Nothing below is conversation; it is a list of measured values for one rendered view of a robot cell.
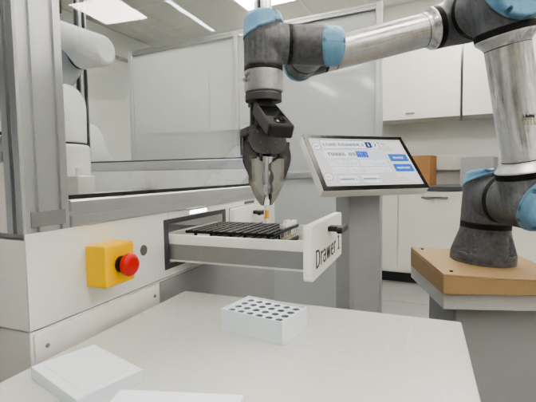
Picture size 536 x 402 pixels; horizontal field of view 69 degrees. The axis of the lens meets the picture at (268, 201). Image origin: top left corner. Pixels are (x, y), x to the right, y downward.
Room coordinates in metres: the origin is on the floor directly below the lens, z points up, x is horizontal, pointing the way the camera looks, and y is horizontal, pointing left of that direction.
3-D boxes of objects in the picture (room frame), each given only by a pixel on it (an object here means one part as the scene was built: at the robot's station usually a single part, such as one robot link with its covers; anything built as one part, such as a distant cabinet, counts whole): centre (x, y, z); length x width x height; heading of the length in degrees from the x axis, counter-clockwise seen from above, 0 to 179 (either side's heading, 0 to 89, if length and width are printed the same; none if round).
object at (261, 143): (0.78, 0.01, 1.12); 0.09 x 0.08 x 0.12; 18
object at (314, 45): (0.80, -0.09, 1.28); 0.11 x 0.11 x 0.08; 6
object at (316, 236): (0.88, -0.13, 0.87); 0.29 x 0.02 x 0.11; 158
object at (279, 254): (0.95, 0.07, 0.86); 0.40 x 0.26 x 0.06; 68
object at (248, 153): (0.75, 0.02, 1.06); 0.05 x 0.02 x 0.09; 108
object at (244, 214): (1.29, 0.05, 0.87); 0.29 x 0.02 x 0.11; 158
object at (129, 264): (0.67, 0.25, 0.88); 0.04 x 0.03 x 0.04; 158
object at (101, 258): (0.68, 0.28, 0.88); 0.07 x 0.05 x 0.07; 158
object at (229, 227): (0.95, 0.06, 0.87); 0.22 x 0.18 x 0.06; 68
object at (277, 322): (0.66, 0.01, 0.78); 0.12 x 0.08 x 0.04; 57
